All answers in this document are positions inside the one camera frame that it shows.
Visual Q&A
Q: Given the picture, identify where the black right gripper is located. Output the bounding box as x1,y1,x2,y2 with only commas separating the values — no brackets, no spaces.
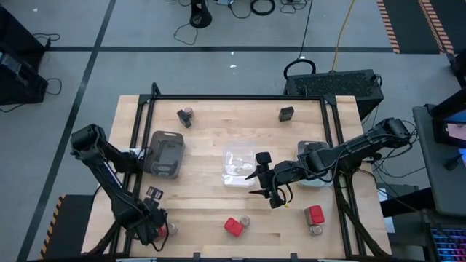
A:
245,151,288,210

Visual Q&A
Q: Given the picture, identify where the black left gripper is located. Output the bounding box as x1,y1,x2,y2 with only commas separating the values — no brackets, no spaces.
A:
125,198,169,247

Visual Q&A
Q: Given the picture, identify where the white plastic bin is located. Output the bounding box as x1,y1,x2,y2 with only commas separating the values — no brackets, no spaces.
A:
296,140,335,188

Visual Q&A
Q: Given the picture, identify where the dark grey plastic bin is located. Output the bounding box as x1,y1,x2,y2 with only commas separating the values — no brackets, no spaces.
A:
143,130,186,180

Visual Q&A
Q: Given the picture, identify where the clear plastic bin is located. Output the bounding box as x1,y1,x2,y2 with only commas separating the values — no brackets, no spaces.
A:
222,147,256,188

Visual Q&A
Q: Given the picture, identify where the black mat striped edge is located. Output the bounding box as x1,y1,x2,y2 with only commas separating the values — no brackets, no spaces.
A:
39,194,95,261
376,0,466,55

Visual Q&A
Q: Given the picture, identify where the black perforated computer case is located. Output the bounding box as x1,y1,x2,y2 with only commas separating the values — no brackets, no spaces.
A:
283,68,385,121

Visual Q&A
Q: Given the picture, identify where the grey desk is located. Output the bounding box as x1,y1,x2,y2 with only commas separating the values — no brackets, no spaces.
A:
412,103,466,219

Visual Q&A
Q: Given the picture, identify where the black round stand base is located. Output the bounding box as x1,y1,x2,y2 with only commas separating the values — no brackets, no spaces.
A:
189,0,213,29

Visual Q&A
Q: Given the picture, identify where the black equipment rack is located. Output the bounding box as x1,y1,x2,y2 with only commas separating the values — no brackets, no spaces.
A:
0,50,50,106

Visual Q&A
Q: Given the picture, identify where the small black desk device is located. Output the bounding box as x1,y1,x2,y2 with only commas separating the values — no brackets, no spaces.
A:
443,154,464,172

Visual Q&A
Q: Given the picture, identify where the backlit keyboard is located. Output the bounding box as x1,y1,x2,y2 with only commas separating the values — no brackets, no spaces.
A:
430,226,466,262

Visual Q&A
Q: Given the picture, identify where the computer monitor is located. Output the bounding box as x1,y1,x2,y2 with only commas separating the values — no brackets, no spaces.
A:
431,89,466,148

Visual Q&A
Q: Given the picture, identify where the black equipment case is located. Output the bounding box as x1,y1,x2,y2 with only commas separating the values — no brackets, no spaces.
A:
0,5,47,59

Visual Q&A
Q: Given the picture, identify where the black equipment stand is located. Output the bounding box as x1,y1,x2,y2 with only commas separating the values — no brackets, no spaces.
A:
449,49,466,88

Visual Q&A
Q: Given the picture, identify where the black metal table frame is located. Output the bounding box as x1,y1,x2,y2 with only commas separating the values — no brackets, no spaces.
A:
87,82,392,260

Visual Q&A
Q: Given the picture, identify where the black hanging cable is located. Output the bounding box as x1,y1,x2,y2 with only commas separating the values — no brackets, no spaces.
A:
283,0,317,80

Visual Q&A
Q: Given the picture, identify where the coiled black cable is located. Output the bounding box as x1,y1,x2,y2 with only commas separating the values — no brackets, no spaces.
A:
250,0,277,17

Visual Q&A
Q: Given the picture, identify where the yellow hanging cable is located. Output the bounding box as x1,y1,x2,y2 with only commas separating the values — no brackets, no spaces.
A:
330,0,356,73

